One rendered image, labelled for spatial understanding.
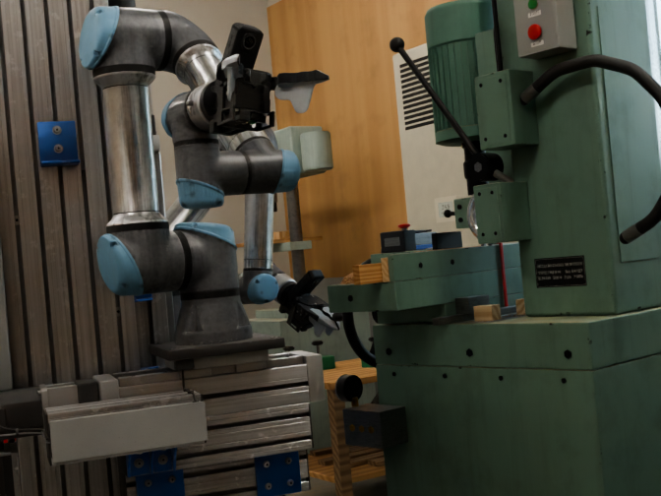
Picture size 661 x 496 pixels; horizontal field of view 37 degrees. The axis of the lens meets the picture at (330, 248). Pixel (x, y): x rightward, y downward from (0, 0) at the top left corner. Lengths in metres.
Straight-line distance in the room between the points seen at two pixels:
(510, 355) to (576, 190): 0.35
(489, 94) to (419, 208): 2.12
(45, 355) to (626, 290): 1.14
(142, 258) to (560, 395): 0.82
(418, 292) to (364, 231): 2.88
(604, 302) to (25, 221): 1.14
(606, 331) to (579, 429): 0.19
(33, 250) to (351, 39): 3.21
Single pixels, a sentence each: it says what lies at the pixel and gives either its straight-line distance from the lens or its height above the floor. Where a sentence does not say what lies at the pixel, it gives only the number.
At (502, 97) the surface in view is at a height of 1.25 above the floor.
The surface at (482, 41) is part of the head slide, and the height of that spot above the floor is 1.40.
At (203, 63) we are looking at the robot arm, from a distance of 1.87.
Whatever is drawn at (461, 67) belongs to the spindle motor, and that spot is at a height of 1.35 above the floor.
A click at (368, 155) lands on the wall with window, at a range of 4.86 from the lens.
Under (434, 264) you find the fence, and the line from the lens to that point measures 2.08.
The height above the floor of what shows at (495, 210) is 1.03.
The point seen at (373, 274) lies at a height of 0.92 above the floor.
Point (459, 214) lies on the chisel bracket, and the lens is 2.28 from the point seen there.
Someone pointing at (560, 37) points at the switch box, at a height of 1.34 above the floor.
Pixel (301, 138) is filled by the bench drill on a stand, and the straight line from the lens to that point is 4.46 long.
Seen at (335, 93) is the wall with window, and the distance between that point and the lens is 5.09.
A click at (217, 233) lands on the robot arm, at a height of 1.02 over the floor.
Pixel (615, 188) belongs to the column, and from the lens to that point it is 1.98.
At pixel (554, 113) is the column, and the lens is 2.03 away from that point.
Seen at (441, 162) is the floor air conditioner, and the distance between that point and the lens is 4.00.
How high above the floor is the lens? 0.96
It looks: 1 degrees up
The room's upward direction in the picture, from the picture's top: 5 degrees counter-clockwise
